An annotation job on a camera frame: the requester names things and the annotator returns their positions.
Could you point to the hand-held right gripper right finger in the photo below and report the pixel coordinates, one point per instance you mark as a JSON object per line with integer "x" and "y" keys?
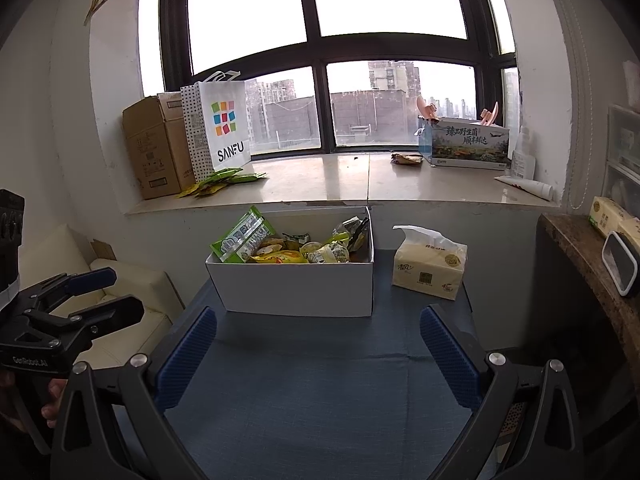
{"x": 445, "y": 355}

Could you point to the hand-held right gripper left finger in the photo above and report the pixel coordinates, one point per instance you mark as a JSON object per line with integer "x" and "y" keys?
{"x": 187, "y": 355}

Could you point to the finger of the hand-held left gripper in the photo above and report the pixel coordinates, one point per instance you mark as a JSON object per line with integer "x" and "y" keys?
{"x": 92, "y": 278}
{"x": 110, "y": 315}

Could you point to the green striped snack packet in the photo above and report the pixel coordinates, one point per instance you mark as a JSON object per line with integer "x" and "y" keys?
{"x": 240, "y": 237}

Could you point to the white cardboard box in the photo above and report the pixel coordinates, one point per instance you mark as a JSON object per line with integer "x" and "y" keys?
{"x": 300, "y": 290}

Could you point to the round rice cracker packet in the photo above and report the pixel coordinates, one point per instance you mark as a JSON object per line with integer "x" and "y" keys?
{"x": 270, "y": 246}

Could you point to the dark packet with white label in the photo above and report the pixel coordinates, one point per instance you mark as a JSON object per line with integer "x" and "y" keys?
{"x": 357, "y": 232}

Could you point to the green yellow snack packet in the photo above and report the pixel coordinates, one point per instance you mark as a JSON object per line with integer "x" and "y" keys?
{"x": 340, "y": 237}

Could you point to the clear jelly cup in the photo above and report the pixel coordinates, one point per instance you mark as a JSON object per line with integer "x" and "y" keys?
{"x": 311, "y": 248}

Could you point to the person's left hand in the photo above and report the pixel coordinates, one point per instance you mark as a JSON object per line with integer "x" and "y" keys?
{"x": 52, "y": 400}

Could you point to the brown cardboard piece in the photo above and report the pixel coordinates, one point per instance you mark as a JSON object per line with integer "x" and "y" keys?
{"x": 102, "y": 250}

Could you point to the cream sofa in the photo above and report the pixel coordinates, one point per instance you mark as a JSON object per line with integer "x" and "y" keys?
{"x": 140, "y": 280}

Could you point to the cream tissue pack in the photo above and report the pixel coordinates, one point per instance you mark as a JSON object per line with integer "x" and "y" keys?
{"x": 430, "y": 270}
{"x": 612, "y": 215}

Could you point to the blue tablecloth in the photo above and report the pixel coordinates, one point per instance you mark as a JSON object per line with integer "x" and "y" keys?
{"x": 320, "y": 385}

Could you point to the dark side cabinet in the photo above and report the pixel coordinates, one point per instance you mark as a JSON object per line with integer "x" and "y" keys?
{"x": 570, "y": 310}

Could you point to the brown cardboard box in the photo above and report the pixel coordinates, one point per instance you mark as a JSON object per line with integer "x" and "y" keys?
{"x": 150, "y": 150}

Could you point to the pile of green sachets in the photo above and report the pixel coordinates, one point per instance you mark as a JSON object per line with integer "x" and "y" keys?
{"x": 220, "y": 182}

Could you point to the white tube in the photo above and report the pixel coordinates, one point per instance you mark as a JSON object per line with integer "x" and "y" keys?
{"x": 525, "y": 187}

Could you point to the white container with black rim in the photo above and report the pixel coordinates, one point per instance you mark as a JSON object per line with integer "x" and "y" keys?
{"x": 620, "y": 262}

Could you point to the brown flat packet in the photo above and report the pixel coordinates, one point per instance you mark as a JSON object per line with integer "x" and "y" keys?
{"x": 406, "y": 159}

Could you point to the white dotted shopping bag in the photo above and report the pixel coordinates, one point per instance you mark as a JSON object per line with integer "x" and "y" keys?
{"x": 222, "y": 125}

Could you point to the stone window sill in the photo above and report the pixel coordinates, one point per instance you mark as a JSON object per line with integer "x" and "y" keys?
{"x": 340, "y": 180}

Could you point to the printed landscape carton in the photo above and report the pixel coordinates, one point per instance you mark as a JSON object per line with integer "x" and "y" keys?
{"x": 465, "y": 142}

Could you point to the pink plastic utensil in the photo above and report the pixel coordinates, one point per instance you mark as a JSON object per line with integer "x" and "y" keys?
{"x": 425, "y": 107}
{"x": 491, "y": 114}

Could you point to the clear plastic drawer unit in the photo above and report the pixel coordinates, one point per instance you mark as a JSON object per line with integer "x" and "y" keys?
{"x": 622, "y": 160}

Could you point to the black window frame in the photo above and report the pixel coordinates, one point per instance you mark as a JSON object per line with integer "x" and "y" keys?
{"x": 320, "y": 52}

